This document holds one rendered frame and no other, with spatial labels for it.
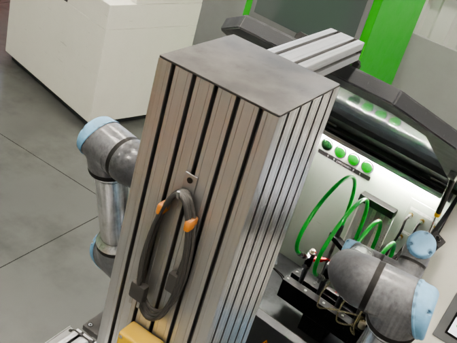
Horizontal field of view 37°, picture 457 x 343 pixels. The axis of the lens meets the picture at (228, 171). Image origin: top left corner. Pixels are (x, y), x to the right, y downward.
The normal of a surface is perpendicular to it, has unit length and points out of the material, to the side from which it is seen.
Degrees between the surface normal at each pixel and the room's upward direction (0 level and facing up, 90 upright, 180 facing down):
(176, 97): 90
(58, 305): 0
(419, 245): 47
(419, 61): 90
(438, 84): 90
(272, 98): 0
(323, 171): 90
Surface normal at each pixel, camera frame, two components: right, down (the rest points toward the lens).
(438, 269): -0.51, 0.06
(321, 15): -0.61, 0.26
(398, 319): -0.44, 0.40
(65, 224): 0.25, -0.83
